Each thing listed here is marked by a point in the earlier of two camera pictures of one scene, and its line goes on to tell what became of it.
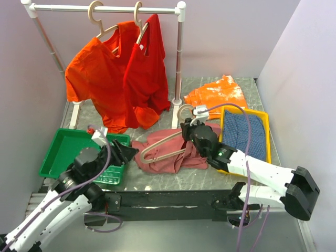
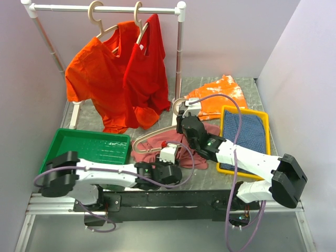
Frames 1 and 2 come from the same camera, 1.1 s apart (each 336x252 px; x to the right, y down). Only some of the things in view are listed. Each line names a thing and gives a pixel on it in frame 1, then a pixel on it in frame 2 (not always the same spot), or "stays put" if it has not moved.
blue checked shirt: x=235 y=134 stays put
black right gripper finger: x=187 y=121 → x=180 y=112
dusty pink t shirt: x=190 y=160 stays put
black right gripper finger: x=186 y=131 → x=179 y=127
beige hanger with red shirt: x=143 y=30 stays put
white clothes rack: x=31 y=10 stays put
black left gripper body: x=103 y=158 → x=161 y=164
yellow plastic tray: x=263 y=115 stays put
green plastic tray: x=61 y=146 stays put
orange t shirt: x=95 y=75 stays put
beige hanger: x=170 y=154 → x=175 y=103
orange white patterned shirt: x=223 y=91 stays put
